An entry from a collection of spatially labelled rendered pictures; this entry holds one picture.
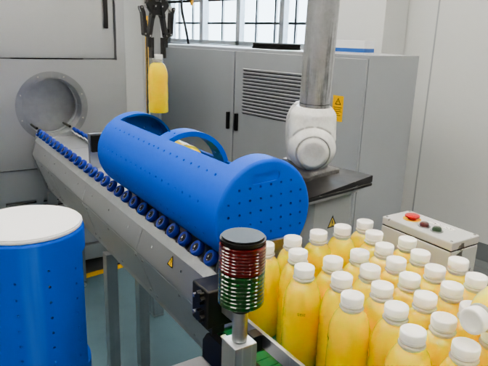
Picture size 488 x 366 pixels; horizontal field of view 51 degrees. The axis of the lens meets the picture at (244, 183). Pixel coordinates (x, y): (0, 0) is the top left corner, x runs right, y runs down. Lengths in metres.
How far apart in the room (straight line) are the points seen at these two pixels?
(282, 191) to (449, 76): 2.89
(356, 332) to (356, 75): 2.15
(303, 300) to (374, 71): 2.09
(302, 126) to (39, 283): 0.90
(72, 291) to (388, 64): 2.18
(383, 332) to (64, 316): 0.85
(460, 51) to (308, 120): 2.48
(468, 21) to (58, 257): 3.29
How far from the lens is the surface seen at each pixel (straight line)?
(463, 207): 4.11
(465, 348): 0.82
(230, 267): 0.68
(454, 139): 4.06
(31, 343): 1.44
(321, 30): 1.66
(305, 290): 0.98
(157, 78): 1.87
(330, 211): 1.92
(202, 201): 1.26
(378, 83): 2.98
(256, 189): 1.24
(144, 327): 2.45
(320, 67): 1.67
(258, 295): 0.71
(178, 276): 1.48
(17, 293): 1.38
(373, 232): 1.19
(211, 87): 3.81
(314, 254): 1.15
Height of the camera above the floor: 1.51
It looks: 16 degrees down
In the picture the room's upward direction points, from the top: 2 degrees clockwise
